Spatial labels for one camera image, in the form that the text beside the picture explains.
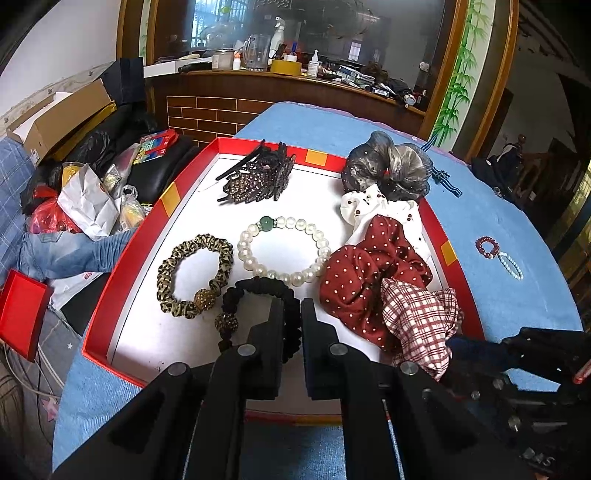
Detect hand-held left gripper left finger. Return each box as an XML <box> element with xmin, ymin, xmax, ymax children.
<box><xmin>51</xmin><ymin>298</ymin><xmax>286</xmax><ymax>480</ymax></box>

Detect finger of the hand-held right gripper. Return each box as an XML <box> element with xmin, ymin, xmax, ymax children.
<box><xmin>445</xmin><ymin>335</ymin><xmax>509</xmax><ymax>370</ymax></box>
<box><xmin>443</xmin><ymin>369</ymin><xmax>532</xmax><ymax>455</ymax></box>

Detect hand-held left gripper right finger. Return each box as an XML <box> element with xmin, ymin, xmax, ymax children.
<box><xmin>301</xmin><ymin>299</ymin><xmax>539</xmax><ymax>480</ymax></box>

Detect black hair tie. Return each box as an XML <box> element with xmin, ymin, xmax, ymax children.
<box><xmin>215</xmin><ymin>277</ymin><xmax>303</xmax><ymax>365</ymax></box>

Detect red plaid scrunchie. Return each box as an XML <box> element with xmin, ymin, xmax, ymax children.
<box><xmin>379</xmin><ymin>277</ymin><xmax>464</xmax><ymax>381</ymax></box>

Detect red dotted scrunchie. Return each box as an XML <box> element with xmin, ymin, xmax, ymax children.
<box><xmin>320</xmin><ymin>215</ymin><xmax>435</xmax><ymax>349</ymax></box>

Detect white pearl bracelet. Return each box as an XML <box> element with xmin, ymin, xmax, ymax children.
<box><xmin>238</xmin><ymin>215</ymin><xmax>332</xmax><ymax>287</ymax></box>

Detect leopard print hair tie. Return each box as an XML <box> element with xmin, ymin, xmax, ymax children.
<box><xmin>156</xmin><ymin>234</ymin><xmax>235</xmax><ymax>320</ymax></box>

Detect red box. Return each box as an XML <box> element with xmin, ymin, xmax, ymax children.
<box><xmin>82</xmin><ymin>137</ymin><xmax>485</xmax><ymax>425</ymax></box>

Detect white dotted scrunchie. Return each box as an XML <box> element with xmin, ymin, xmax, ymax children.
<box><xmin>339</xmin><ymin>185</ymin><xmax>432</xmax><ymax>268</ymax></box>

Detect rhinestone hair claw clip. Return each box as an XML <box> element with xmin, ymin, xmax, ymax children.
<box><xmin>215</xmin><ymin>140</ymin><xmax>297</xmax><ymax>206</ymax></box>

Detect grey sheer scrunchie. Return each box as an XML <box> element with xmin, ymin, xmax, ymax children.
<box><xmin>342</xmin><ymin>130</ymin><xmax>435</xmax><ymax>201</ymax></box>

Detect black leather seat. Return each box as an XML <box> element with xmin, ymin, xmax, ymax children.
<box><xmin>127</xmin><ymin>136</ymin><xmax>199</xmax><ymax>204</ymax></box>

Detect blue jeans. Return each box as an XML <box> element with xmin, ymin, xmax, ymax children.
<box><xmin>14</xmin><ymin>228</ymin><xmax>139</xmax><ymax>282</ymax></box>

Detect crumpled white paper bag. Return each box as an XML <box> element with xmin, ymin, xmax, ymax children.
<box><xmin>58</xmin><ymin>164</ymin><xmax>122</xmax><ymax>241</ymax></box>

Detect colourful printed package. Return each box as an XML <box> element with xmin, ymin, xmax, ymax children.
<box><xmin>134</xmin><ymin>129</ymin><xmax>181</xmax><ymax>164</ymax></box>

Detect red box lid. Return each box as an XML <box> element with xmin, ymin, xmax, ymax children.
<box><xmin>0</xmin><ymin>270</ymin><xmax>55</xmax><ymax>363</ymax></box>

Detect red plastic bag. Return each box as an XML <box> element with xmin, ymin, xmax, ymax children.
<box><xmin>28</xmin><ymin>194</ymin><xmax>79</xmax><ymax>234</ymax></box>

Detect wooden counter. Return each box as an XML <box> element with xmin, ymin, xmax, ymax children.
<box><xmin>152</xmin><ymin>69</ymin><xmax>428</xmax><ymax>148</ymax></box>

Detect black plastic bag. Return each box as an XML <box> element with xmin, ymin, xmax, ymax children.
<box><xmin>21</xmin><ymin>108</ymin><xmax>158</xmax><ymax>204</ymax></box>

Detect clutter of small items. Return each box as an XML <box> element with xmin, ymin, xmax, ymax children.
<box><xmin>323</xmin><ymin>58</ymin><xmax>428</xmax><ymax>108</ymax></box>

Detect bamboo painted panel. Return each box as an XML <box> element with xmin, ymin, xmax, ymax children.
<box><xmin>431</xmin><ymin>0</ymin><xmax>492</xmax><ymax>148</ymax></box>

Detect glass pitcher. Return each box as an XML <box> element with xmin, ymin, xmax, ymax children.
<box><xmin>243</xmin><ymin>34</ymin><xmax>271</xmax><ymax>72</ymax></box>

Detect blue plaid cloth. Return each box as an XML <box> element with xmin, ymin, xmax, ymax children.
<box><xmin>0</xmin><ymin>138</ymin><xmax>38</xmax><ymax>296</ymax></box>

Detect black paper bag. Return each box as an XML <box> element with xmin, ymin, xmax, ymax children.
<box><xmin>99</xmin><ymin>56</ymin><xmax>146</xmax><ymax>104</ymax></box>

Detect cardboard box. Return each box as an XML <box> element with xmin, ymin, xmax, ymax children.
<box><xmin>6</xmin><ymin>78</ymin><xmax>114</xmax><ymax>162</ymax></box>

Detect white spray bottle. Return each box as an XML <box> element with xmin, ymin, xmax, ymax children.
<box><xmin>272</xmin><ymin>16</ymin><xmax>288</xmax><ymax>52</ymax></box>

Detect glass window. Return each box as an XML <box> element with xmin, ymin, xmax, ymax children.
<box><xmin>152</xmin><ymin>0</ymin><xmax>462</xmax><ymax>114</ymax></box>

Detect light blue bead bracelet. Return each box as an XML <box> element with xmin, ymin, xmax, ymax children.
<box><xmin>496</xmin><ymin>251</ymin><xmax>525</xmax><ymax>281</ymax></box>

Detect red bead bracelet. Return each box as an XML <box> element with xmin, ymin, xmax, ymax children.
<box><xmin>475</xmin><ymin>235</ymin><xmax>502</xmax><ymax>258</ymax></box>

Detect golden frame panel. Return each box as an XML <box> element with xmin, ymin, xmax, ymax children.
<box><xmin>549</xmin><ymin>171</ymin><xmax>591</xmax><ymax>305</ymax></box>

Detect blue lanyard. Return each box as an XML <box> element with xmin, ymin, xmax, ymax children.
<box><xmin>420</xmin><ymin>134</ymin><xmax>464</xmax><ymax>198</ymax></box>

